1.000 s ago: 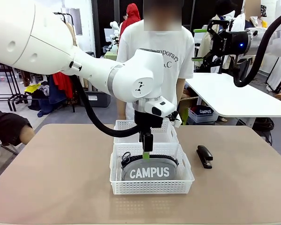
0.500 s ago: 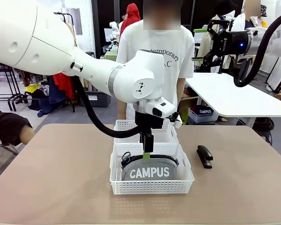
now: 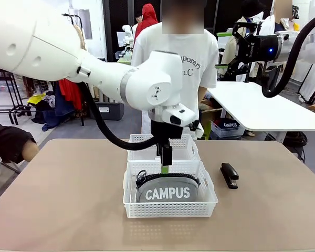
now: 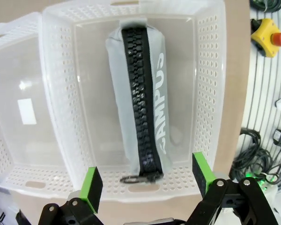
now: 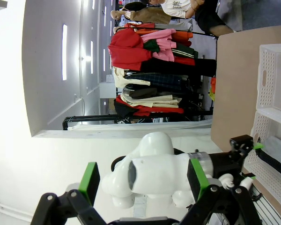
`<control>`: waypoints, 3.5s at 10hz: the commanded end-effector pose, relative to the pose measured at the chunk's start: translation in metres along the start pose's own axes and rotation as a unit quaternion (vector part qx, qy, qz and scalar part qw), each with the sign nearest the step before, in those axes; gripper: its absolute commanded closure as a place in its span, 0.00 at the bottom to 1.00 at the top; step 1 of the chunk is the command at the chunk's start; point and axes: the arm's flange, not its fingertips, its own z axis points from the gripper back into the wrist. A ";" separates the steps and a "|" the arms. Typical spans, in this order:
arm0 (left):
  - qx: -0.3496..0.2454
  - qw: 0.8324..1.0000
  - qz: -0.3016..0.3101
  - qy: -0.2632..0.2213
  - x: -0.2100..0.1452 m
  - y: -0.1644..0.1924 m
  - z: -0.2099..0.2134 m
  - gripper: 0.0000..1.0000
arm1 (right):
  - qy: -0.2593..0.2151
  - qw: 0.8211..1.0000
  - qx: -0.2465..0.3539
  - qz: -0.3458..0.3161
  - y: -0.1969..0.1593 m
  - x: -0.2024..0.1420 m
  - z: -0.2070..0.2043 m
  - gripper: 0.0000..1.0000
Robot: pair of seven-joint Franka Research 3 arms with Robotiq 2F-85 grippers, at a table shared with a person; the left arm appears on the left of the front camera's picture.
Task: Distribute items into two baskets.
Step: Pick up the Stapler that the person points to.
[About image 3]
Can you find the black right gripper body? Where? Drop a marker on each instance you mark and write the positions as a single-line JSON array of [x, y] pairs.
[[260, 50]]

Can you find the left gripper black green finger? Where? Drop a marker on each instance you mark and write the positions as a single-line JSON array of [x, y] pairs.
[[159, 151], [167, 157]]

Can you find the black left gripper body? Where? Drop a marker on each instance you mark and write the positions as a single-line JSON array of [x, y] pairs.
[[165, 131]]

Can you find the right gripper black green finger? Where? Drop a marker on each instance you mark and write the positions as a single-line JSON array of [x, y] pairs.
[[237, 68], [242, 29]]

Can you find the grey Campus pencil case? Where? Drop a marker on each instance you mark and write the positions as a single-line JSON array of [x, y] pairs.
[[168, 193]]

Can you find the black stapler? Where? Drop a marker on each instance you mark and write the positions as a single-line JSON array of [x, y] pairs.
[[229, 174]]

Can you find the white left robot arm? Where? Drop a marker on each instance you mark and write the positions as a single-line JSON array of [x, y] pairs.
[[94, 60]]

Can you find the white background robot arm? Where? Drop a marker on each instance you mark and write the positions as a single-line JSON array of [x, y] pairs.
[[128, 31]]

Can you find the small white plastic basket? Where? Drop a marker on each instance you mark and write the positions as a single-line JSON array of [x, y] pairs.
[[185, 147]]

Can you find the person in navy top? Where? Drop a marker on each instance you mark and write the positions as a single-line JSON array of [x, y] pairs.
[[283, 23]]

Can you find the person in white t-shirt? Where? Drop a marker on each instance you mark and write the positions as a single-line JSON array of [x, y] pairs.
[[197, 47]]

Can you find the large white plastic basket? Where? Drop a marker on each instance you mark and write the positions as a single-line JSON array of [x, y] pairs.
[[168, 210]]

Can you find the white background table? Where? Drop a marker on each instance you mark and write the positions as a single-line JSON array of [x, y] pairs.
[[273, 110]]

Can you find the grey storage bin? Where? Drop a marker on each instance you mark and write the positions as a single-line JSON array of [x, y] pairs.
[[109, 111]]

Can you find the person in red hood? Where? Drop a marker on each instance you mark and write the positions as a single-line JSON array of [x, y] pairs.
[[146, 18]]

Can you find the red hanging garment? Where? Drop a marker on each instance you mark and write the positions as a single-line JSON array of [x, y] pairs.
[[71, 94]]

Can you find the yellow cloth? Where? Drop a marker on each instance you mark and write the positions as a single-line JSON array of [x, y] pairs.
[[36, 99]]

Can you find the seated person in black shorts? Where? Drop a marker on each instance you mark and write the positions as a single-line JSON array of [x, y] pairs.
[[8, 141]]

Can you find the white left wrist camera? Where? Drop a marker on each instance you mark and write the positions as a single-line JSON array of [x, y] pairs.
[[178, 115]]

